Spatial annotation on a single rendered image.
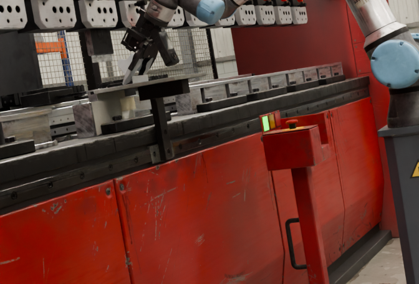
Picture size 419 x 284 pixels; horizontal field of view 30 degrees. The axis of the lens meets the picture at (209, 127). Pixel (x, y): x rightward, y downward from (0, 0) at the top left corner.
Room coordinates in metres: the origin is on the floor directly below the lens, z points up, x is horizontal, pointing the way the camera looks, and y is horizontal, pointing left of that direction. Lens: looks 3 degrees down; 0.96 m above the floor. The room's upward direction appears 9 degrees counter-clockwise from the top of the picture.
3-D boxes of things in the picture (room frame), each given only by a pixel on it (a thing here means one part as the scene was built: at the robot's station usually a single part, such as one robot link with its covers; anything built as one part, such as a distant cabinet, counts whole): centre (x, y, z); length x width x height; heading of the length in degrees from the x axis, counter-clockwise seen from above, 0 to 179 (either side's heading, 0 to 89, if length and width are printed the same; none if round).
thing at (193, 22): (2.79, 0.00, 1.26); 0.15 x 0.09 x 0.17; 152
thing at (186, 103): (3.39, -0.32, 0.92); 1.67 x 0.06 x 0.10; 152
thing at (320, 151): (2.54, -0.27, 0.75); 0.20 x 0.16 x 0.18; 156
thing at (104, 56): (2.28, 0.27, 1.13); 0.10 x 0.02 x 0.10; 152
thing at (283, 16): (3.49, -0.37, 1.26); 0.15 x 0.09 x 0.17; 152
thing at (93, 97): (2.30, 0.26, 0.99); 0.20 x 0.03 x 0.03; 152
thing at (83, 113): (2.33, 0.25, 0.92); 0.39 x 0.06 x 0.10; 152
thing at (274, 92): (3.14, -0.25, 0.89); 0.30 x 0.05 x 0.03; 152
